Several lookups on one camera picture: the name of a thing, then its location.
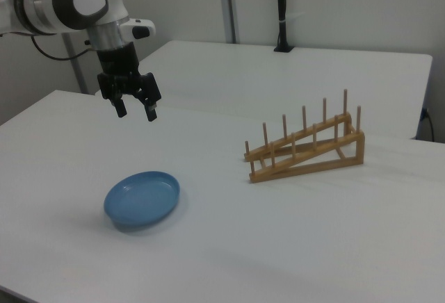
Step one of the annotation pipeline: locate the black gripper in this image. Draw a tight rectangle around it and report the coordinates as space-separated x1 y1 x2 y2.
96 40 163 123

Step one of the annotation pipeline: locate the blue round plate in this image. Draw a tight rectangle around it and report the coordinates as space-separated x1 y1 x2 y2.
103 170 181 229

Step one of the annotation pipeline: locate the wooden plate rack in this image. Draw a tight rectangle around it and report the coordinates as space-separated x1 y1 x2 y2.
243 88 366 184

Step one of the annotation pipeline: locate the grey metal frame post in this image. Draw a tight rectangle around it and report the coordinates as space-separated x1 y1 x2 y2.
62 33 88 95
218 0 241 44

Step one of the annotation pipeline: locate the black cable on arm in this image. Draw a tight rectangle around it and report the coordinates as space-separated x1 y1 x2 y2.
30 33 98 62

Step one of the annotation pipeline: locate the black camera pole with base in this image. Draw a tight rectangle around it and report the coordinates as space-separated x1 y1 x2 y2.
273 0 296 54

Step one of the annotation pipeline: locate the black cable with blue plug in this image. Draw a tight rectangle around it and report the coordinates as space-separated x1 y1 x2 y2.
418 107 436 142

